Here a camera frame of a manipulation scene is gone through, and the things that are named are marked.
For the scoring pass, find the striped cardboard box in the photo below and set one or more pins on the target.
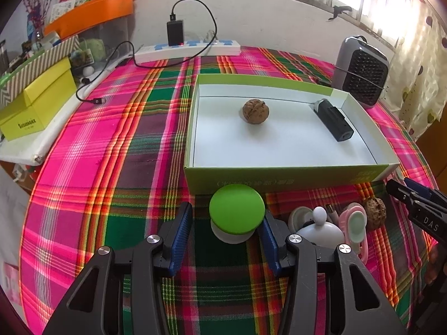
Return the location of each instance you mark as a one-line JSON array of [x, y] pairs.
[[38, 62]]

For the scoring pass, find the small white round toy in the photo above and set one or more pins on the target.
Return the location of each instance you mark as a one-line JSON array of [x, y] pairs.
[[88, 73]]

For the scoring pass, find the yellow cardboard box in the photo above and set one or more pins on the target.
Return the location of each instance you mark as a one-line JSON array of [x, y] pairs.
[[35, 108]]

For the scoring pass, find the clear plastic storage bin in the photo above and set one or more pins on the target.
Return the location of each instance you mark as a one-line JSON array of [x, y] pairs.
[[115, 38]]

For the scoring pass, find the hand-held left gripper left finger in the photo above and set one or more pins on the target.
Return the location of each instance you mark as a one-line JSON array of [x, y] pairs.
[[181, 237]]

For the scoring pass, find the green cardboard box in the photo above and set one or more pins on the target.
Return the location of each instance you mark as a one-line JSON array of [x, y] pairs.
[[279, 178]]

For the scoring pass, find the pale green soft item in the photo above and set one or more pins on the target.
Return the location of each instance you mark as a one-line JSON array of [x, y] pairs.
[[94, 47]]

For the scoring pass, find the brown walnut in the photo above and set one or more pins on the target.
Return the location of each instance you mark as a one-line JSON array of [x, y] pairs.
[[374, 213], [256, 111]]

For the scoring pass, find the cream patterned curtain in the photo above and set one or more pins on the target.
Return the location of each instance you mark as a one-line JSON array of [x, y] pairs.
[[422, 76]]

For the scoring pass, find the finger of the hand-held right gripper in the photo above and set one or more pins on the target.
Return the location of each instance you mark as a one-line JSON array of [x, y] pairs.
[[398, 190], [417, 186]]

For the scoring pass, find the green-topped white mushroom toy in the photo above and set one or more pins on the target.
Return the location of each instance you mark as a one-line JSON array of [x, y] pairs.
[[237, 209]]

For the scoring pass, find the white power strip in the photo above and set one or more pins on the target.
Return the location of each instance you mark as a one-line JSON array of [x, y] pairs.
[[157, 54]]

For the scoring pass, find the orange plastic bin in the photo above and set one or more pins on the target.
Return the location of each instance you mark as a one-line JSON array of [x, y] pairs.
[[90, 12]]

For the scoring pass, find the black charger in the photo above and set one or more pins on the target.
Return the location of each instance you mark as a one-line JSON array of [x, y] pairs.
[[175, 33]]

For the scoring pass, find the grey fan heater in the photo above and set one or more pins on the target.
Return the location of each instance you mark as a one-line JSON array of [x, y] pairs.
[[363, 73]]

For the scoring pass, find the small white round container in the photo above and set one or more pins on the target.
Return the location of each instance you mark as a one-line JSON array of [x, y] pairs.
[[298, 218]]

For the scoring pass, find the picture card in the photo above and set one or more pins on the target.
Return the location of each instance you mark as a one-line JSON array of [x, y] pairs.
[[81, 57]]

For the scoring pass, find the purple dried flower branches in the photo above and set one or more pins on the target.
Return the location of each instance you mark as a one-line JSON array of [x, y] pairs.
[[35, 7]]

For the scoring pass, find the green and white paper packet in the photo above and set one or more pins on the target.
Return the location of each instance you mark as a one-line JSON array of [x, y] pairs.
[[70, 7]]

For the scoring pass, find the pink clip with green pad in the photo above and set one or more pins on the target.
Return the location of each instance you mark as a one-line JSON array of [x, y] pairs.
[[356, 225]]

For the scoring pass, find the black cylindrical device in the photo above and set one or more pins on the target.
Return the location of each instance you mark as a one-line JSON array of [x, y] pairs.
[[335, 122]]

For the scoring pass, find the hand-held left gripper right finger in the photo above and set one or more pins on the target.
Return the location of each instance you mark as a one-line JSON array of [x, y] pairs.
[[270, 240]]

